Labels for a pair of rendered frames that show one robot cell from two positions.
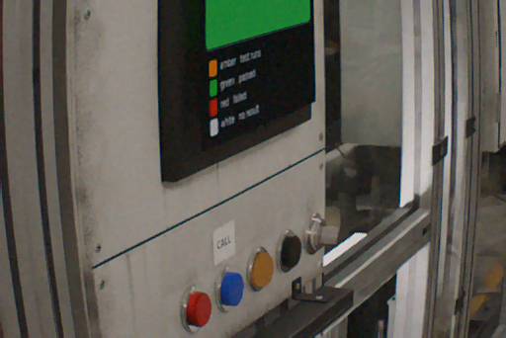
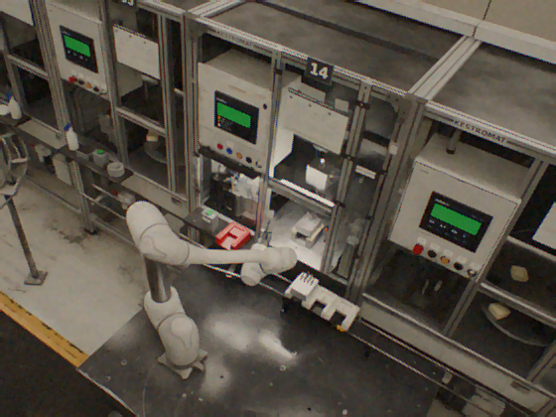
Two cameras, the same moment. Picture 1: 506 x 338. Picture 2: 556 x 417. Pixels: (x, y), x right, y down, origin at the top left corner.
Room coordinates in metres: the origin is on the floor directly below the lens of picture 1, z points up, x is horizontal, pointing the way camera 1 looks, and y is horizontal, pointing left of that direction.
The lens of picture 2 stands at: (1.39, -2.02, 2.93)
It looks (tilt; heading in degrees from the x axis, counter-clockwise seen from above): 42 degrees down; 93
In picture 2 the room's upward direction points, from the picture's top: 8 degrees clockwise
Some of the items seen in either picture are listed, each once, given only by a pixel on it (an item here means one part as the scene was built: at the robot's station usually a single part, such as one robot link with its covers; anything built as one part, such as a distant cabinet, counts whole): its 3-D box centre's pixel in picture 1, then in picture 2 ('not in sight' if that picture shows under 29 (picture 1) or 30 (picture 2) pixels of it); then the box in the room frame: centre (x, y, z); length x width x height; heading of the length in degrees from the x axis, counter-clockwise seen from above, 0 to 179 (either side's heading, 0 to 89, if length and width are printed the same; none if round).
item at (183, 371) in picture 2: not in sight; (186, 356); (0.95, -0.72, 0.71); 0.22 x 0.18 x 0.06; 156
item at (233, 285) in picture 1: (226, 288); not in sight; (0.97, 0.04, 1.42); 0.03 x 0.02 x 0.03; 156
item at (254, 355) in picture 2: not in sight; (267, 372); (1.35, -0.70, 0.66); 1.50 x 1.06 x 0.04; 156
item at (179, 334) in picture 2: not in sight; (181, 337); (0.92, -0.71, 0.85); 0.18 x 0.16 x 0.22; 132
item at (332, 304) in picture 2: not in sight; (321, 305); (1.57, -0.36, 0.84); 0.36 x 0.14 x 0.10; 156
